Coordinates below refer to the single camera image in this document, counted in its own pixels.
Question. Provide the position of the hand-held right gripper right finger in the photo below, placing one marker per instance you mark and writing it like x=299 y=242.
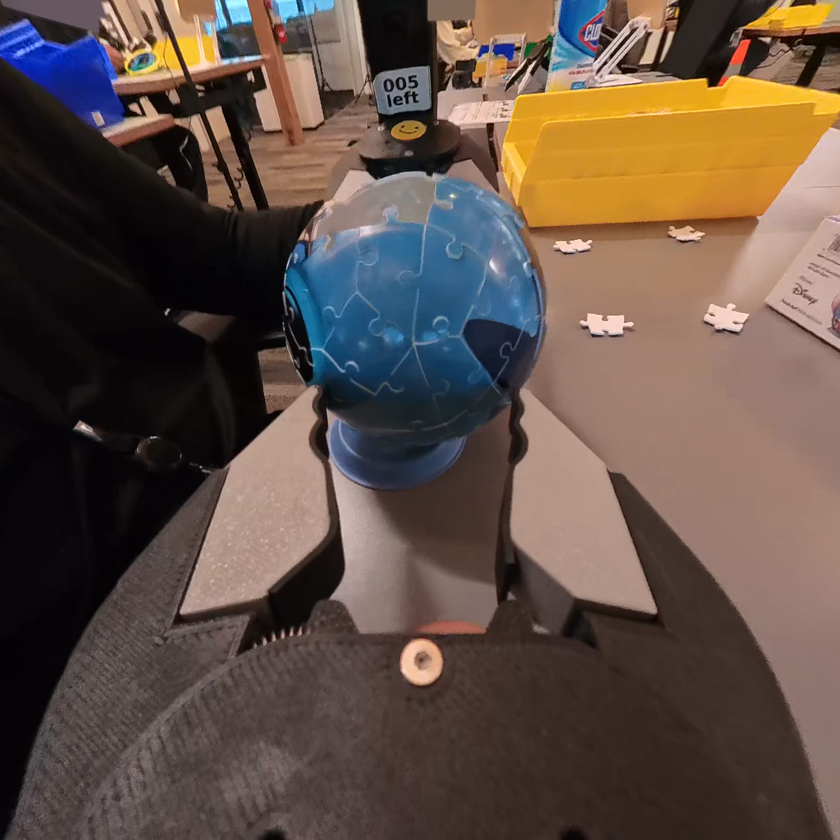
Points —
x=577 y=525

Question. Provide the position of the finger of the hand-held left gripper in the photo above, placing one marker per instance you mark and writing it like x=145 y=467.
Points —
x=348 y=184

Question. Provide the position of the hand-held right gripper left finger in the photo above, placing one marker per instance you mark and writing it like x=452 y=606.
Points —
x=262 y=525

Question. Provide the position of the blue puzzle ball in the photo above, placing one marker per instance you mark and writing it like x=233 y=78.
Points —
x=407 y=302

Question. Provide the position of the person's left forearm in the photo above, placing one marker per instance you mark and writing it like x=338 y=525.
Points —
x=164 y=249

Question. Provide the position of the blue ball stand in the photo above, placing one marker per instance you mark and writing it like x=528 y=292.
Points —
x=394 y=459

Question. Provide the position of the white puzzle piece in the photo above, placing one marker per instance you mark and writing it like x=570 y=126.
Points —
x=686 y=233
x=605 y=325
x=725 y=318
x=572 y=246

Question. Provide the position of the white and blue puzzle box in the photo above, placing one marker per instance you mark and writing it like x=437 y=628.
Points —
x=807 y=289

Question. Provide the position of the printed paper sheet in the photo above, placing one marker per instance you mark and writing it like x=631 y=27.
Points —
x=479 y=113

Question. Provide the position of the white cabinet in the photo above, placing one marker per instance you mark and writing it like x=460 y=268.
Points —
x=302 y=92

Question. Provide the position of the black badge reel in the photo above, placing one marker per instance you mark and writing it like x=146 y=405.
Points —
x=157 y=453

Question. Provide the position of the wooden top desk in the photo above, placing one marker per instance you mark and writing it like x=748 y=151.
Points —
x=197 y=71

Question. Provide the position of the disinfecting wipes canister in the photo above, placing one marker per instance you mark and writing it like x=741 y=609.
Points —
x=577 y=52

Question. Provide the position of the white folding stand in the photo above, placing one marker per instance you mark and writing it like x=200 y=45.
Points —
x=620 y=52

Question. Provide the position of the round yellow and blue object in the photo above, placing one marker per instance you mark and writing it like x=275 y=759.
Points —
x=142 y=61

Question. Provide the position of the yellow plastic bin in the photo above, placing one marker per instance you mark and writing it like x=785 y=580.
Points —
x=656 y=164

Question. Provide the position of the blue bag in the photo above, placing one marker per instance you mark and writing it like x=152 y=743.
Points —
x=65 y=72

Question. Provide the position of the wooden post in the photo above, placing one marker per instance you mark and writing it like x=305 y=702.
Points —
x=275 y=79

